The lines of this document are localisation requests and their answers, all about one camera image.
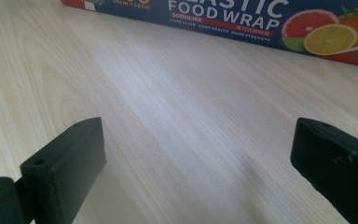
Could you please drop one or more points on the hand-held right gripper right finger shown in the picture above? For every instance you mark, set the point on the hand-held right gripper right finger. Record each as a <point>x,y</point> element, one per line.
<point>335,165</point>

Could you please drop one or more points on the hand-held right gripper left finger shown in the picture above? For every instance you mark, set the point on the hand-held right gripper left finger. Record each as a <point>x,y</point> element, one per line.
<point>65,168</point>

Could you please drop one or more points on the blue food wrap box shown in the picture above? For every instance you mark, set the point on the blue food wrap box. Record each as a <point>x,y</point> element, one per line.
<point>230,21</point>

